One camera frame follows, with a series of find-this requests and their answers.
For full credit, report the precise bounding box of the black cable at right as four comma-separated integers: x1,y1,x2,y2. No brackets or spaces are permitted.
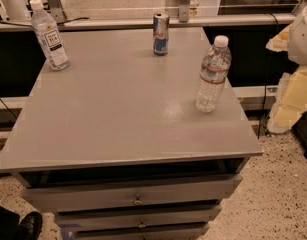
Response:
257,13,280,140

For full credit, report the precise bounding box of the grey drawer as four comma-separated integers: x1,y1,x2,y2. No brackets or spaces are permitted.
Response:
55,204,221,231
23,174,242,212
74,223,209,240

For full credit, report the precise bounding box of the clear water bottle red label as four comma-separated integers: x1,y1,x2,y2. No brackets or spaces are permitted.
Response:
195,35,232,113

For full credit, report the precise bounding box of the metal rail frame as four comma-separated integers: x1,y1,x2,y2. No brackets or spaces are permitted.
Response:
0,0,307,33

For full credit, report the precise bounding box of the middle grey drawer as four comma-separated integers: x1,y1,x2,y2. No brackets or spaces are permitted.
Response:
55,204,221,231

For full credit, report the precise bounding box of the grey drawer cabinet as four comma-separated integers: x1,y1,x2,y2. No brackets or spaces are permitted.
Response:
0,27,264,240

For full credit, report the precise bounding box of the black cable on rail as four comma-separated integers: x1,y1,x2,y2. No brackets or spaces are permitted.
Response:
0,16,91,28

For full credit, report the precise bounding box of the blue labelled plastic bottle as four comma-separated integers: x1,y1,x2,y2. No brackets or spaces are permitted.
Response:
30,0,70,70

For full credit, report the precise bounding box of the blue silver energy drink can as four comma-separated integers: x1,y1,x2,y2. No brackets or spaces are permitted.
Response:
153,13,170,56

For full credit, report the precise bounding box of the white pipe at back left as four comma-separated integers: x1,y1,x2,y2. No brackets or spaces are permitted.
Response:
0,0,31,21

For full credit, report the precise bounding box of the black shoe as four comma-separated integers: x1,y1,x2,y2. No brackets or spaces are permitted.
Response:
13,211,43,240

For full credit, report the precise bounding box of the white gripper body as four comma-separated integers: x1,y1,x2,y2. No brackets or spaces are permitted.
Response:
288,7,307,66

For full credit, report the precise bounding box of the bottom grey drawer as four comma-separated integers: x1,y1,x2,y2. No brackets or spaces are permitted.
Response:
74,223,209,240

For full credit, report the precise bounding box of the top grey drawer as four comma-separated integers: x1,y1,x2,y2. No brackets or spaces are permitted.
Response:
23,174,242,212

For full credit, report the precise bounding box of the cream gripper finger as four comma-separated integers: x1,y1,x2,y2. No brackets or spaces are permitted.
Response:
266,25,291,52
267,66,307,134

